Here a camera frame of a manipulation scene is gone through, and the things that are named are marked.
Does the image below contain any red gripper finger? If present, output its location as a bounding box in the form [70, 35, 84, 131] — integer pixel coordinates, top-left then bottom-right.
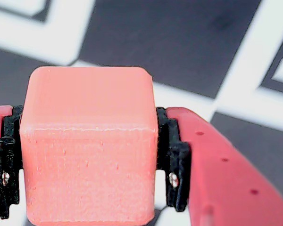
[155, 106, 283, 226]
[0, 105, 24, 226]

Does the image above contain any orange cube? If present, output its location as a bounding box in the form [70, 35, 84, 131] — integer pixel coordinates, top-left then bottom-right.
[19, 66, 159, 225]

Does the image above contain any black white marker checkerboard mat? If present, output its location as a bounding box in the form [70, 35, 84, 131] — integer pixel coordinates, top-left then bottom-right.
[0, 0, 283, 226]

